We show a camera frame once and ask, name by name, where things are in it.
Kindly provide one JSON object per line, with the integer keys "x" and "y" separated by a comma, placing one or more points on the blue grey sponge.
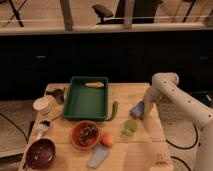
{"x": 138, "y": 110}

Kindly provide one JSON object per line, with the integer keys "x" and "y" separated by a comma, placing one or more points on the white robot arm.
{"x": 201, "y": 115}

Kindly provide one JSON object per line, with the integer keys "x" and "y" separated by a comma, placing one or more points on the yellow corn cob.
{"x": 95, "y": 84}

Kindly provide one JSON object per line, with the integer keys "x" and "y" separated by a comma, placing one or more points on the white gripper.
{"x": 148, "y": 106}

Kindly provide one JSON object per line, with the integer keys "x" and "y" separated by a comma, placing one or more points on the green plastic tray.
{"x": 84, "y": 102}

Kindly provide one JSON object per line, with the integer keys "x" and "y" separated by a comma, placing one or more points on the white cup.
{"x": 42, "y": 105}

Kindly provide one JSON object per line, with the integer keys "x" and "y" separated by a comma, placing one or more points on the white brush with black bristles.
{"x": 42, "y": 128}

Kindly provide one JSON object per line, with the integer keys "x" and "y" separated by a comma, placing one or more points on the orange fruit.
{"x": 107, "y": 140}

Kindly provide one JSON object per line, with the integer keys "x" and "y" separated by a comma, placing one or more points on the black office chair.
{"x": 144, "y": 12}

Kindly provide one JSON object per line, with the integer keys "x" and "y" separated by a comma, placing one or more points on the dark purple bowl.
{"x": 40, "y": 154}

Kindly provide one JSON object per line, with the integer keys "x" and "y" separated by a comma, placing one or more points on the orange bowl with grapes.
{"x": 85, "y": 135}

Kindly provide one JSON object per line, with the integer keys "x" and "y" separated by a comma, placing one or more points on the green plastic cup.
{"x": 130, "y": 127}

